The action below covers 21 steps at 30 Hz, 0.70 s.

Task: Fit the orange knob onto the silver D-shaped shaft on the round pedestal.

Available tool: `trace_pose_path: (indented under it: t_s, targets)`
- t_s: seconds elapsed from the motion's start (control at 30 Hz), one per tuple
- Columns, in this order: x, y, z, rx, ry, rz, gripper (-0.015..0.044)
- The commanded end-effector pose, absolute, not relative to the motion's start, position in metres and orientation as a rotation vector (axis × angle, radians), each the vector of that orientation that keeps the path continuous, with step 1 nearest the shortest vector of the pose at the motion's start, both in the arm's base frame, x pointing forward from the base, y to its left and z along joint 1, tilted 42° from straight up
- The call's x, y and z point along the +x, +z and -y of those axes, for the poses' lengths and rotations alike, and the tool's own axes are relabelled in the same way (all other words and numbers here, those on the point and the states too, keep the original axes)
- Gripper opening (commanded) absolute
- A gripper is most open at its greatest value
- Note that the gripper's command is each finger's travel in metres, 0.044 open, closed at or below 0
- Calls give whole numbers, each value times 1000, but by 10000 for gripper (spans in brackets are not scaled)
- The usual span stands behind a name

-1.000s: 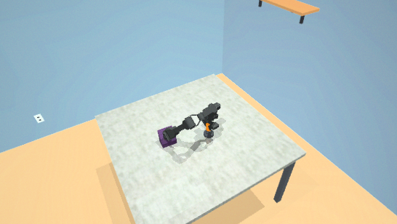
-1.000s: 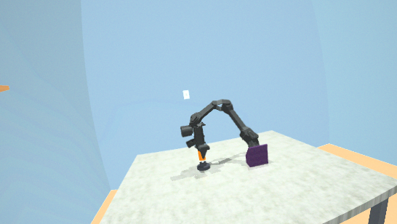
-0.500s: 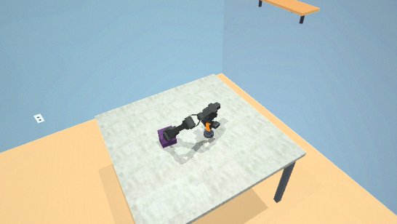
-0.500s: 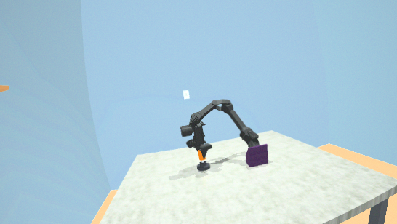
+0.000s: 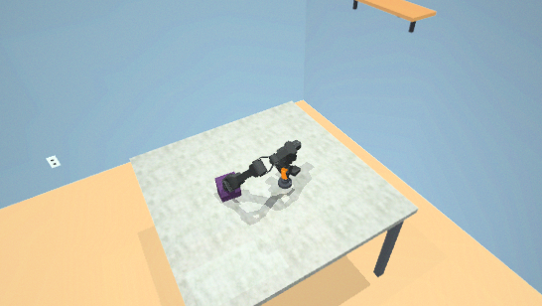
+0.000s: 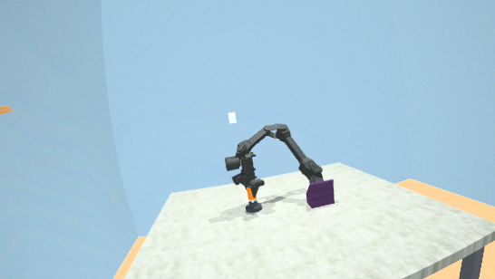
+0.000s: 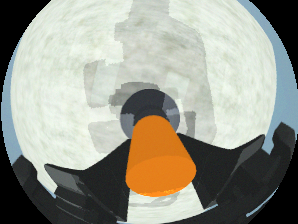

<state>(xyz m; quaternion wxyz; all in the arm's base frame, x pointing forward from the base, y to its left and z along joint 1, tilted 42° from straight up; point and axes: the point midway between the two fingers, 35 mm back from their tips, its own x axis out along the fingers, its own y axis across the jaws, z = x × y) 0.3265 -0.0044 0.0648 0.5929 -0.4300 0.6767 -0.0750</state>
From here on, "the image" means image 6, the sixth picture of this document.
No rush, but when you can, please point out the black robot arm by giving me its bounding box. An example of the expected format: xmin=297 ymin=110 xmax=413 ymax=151
xmin=225 ymin=123 xmax=324 ymax=185

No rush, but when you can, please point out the orange knob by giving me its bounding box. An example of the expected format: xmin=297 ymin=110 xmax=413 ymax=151
xmin=247 ymin=187 xmax=257 ymax=200

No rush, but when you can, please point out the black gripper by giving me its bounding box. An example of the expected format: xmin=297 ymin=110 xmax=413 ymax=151
xmin=240 ymin=167 xmax=265 ymax=197

